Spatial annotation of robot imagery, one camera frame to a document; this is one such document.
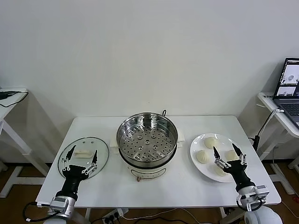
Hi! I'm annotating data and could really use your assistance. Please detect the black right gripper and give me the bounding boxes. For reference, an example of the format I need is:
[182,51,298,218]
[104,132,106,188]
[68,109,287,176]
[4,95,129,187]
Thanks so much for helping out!
[213,143,256,191]

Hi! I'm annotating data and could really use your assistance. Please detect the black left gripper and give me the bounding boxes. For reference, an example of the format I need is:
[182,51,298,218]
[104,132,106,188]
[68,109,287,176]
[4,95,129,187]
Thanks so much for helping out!
[56,145,99,201]

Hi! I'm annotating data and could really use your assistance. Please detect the white steamed baozi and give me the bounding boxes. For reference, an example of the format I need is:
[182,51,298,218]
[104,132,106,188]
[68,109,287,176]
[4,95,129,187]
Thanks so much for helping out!
[195,149,212,164]
[224,150,239,161]
[214,164,228,177]
[204,136,219,149]

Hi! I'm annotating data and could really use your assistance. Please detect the round glass lid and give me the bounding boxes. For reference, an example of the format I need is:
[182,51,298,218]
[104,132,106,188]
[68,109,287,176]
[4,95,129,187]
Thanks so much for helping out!
[57,136,110,182]

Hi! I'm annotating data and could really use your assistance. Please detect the perforated steel steamer basket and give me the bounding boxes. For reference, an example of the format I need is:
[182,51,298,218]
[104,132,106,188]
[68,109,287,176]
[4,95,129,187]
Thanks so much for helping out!
[116,112,178,163]

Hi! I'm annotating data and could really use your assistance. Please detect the round white plate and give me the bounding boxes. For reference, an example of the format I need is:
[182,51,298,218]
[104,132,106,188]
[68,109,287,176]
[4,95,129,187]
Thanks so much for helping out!
[190,133,248,183]

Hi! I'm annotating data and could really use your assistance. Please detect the white side table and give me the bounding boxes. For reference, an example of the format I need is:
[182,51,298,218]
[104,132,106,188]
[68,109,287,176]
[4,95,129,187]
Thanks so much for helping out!
[0,87,53,199]
[257,92,299,194]

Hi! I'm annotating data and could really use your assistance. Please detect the white power strip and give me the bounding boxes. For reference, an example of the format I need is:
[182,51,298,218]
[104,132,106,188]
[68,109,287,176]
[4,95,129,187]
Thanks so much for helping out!
[102,208,129,222]

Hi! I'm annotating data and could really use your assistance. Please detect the white electric cooker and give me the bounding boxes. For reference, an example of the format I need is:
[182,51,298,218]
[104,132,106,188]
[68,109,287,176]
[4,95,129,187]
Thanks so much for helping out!
[109,130,185,182]

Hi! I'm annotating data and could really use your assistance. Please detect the grey open laptop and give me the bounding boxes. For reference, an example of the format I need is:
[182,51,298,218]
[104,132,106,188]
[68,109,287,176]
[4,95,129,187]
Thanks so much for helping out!
[272,57,299,128]

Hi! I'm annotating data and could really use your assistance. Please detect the white laptop cable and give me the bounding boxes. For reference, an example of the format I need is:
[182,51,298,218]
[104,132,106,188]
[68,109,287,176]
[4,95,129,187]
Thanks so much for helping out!
[259,108,285,136]

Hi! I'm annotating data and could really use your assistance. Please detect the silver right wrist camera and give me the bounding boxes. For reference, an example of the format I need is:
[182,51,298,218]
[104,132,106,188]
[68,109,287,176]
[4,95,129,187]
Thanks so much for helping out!
[256,184,270,199]

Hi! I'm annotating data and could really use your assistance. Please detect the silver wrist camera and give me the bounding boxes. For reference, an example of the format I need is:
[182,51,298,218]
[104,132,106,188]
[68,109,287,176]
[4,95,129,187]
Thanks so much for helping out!
[50,196,68,210]
[256,184,270,199]

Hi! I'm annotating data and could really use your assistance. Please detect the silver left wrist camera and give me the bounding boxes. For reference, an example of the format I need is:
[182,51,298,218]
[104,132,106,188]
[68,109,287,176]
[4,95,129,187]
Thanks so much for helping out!
[50,196,68,210]

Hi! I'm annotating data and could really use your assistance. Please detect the black adapter cable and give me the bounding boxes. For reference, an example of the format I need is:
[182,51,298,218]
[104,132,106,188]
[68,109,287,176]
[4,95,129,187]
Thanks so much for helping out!
[0,90,29,108]

